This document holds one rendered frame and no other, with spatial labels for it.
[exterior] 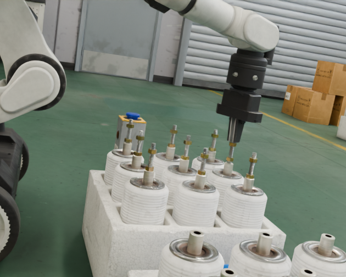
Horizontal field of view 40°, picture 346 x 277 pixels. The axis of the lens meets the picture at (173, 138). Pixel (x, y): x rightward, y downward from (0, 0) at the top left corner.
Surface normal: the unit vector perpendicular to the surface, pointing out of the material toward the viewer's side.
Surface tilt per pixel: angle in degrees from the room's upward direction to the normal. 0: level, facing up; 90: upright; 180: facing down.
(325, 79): 90
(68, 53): 90
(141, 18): 90
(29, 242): 0
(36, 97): 90
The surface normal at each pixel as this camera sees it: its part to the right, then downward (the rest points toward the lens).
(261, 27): 0.52, 0.26
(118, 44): 0.25, 0.23
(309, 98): -0.96, -0.11
